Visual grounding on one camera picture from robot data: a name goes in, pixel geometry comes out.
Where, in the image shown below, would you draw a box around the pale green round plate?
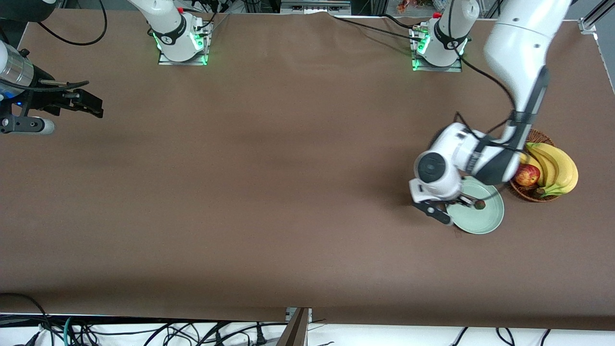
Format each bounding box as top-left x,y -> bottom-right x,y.
447,176 -> 505,235

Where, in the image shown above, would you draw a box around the brown wicker basket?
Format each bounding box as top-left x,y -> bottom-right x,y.
509,128 -> 563,203

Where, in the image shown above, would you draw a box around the red yellow apple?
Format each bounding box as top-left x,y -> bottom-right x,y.
514,164 -> 541,187

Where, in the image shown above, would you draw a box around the yellow banana bunch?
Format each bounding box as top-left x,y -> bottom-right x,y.
519,142 -> 579,198

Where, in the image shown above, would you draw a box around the brown table cover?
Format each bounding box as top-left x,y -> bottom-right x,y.
0,9 -> 615,332

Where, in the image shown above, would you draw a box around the red orange background items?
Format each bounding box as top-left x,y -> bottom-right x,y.
397,0 -> 435,14

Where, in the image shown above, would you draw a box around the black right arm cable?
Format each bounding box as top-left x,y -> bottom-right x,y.
0,0 -> 108,92

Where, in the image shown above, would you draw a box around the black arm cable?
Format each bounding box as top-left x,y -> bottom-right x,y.
0,0 -> 108,92
449,0 -> 529,202

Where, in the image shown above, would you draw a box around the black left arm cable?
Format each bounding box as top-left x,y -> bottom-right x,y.
449,0 -> 529,202

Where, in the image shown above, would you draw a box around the long black table cable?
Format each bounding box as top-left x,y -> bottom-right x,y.
332,16 -> 423,42

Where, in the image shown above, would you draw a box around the short black table cable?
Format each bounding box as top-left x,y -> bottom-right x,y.
382,13 -> 419,28

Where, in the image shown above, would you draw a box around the thick black floor cable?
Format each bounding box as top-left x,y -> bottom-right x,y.
0,292 -> 54,346

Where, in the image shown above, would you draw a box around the brown wooden post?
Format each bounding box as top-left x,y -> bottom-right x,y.
276,308 -> 310,346

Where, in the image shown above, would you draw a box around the grey metal frame piece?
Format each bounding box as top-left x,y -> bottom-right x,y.
280,0 -> 352,15

